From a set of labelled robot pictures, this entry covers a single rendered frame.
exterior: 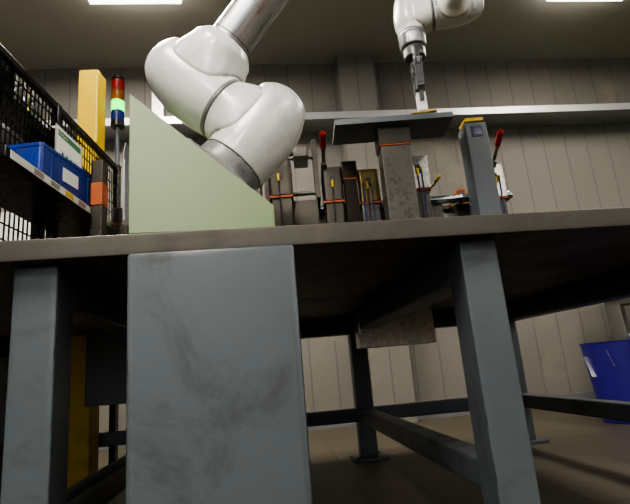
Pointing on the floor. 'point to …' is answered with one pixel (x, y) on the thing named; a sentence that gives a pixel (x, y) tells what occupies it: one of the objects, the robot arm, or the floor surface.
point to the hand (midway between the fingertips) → (421, 103)
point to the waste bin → (620, 370)
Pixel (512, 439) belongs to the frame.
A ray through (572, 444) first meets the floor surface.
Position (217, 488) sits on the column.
